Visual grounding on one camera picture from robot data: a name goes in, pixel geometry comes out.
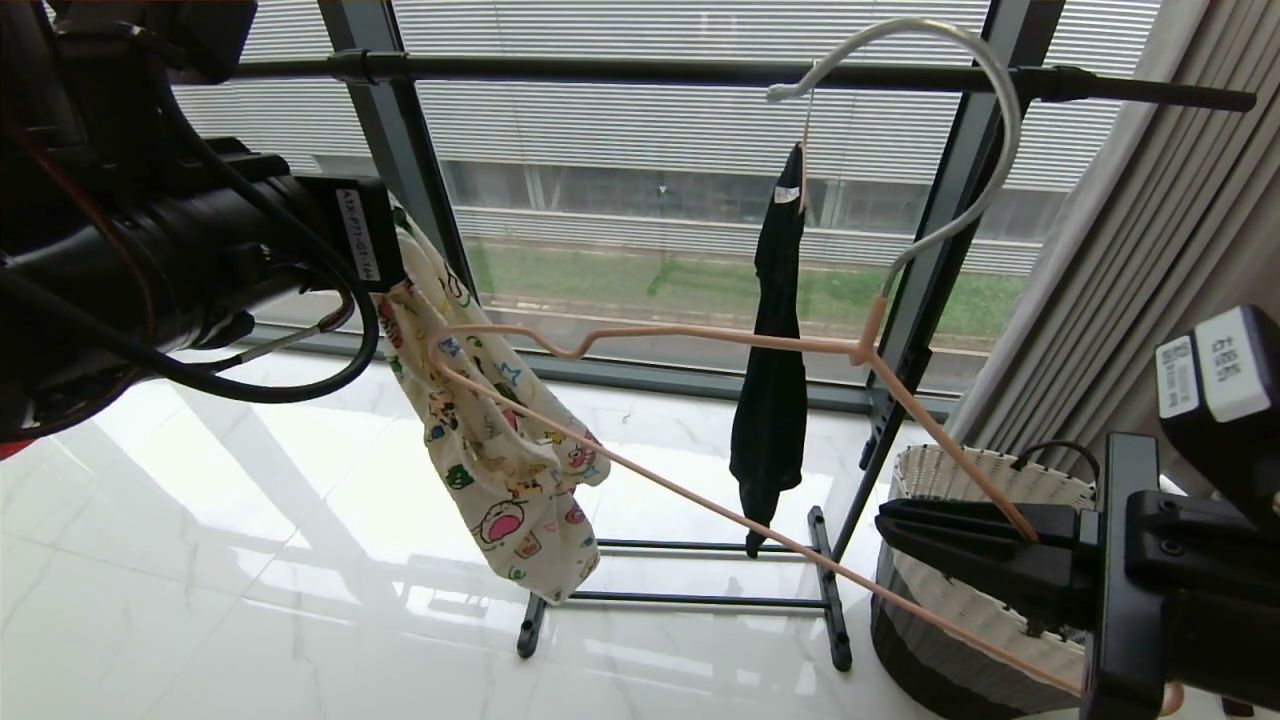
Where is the cream printed garment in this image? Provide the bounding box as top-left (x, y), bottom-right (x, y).
top-left (375, 205), bottom-right (613, 606)

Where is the black clothes rack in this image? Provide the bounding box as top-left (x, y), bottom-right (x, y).
top-left (170, 48), bottom-right (1259, 673)

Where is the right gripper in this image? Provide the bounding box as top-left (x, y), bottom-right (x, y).
top-left (875, 432), bottom-right (1280, 720)

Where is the window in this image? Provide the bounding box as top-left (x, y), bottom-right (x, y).
top-left (165, 0), bottom-right (1166, 421)

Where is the white laundry basket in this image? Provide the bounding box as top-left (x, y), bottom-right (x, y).
top-left (870, 443), bottom-right (1106, 719)

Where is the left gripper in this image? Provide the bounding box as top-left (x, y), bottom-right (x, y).
top-left (215, 173), bottom-right (407, 313)

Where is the pink clothes hanger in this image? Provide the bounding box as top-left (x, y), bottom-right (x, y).
top-left (428, 17), bottom-right (1186, 717)
top-left (796, 88), bottom-right (814, 216)

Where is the beige curtain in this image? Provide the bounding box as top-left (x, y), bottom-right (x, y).
top-left (945, 0), bottom-right (1280, 521)

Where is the black T-shirt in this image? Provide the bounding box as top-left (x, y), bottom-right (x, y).
top-left (728, 143), bottom-right (811, 559)

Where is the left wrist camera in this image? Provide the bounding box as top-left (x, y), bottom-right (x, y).
top-left (45, 0), bottom-right (259, 166)

